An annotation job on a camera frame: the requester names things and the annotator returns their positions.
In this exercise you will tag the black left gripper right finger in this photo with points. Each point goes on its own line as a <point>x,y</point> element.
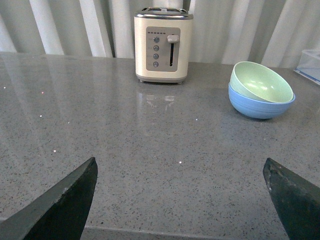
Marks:
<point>296,201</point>

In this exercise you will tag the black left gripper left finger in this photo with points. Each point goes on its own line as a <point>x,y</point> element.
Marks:
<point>58,214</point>

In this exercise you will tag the blue bowl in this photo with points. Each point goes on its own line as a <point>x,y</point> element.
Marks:
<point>255,108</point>

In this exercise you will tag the green bowl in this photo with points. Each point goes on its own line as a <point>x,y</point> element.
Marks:
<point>259,82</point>

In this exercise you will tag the clear plastic food container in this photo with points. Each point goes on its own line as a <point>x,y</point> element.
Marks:
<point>309,65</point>

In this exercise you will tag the cream toaster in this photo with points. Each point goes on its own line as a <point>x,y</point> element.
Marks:
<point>162,38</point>

